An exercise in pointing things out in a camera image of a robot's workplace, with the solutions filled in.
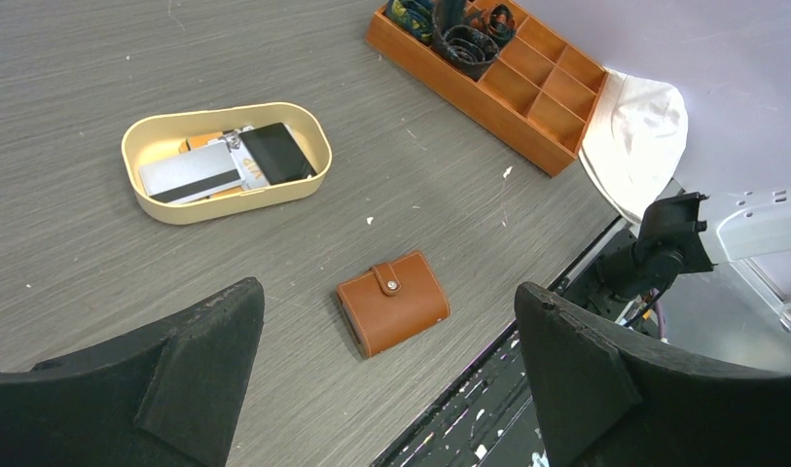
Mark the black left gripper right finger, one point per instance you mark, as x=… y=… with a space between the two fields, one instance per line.
x=608 y=396

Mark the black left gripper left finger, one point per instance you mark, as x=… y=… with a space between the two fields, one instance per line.
x=166 y=394

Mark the brown leather card holder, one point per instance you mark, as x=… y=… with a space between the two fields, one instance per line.
x=392 y=302

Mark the cream oval tray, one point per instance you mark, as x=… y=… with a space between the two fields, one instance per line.
x=157 y=137

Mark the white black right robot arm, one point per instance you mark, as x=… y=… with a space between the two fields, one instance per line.
x=695 y=232

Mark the white cards in tray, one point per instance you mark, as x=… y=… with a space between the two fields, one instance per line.
x=219 y=164

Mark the black card in tray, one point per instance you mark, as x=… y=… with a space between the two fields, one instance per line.
x=274 y=149

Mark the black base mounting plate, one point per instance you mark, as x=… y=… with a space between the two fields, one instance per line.
x=486 y=417

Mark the white bucket hat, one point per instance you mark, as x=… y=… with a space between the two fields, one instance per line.
x=634 y=141

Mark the orange compartment organizer box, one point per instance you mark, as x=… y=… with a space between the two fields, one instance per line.
x=537 y=97

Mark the blue yellow item bundle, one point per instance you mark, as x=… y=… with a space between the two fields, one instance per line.
x=414 y=16

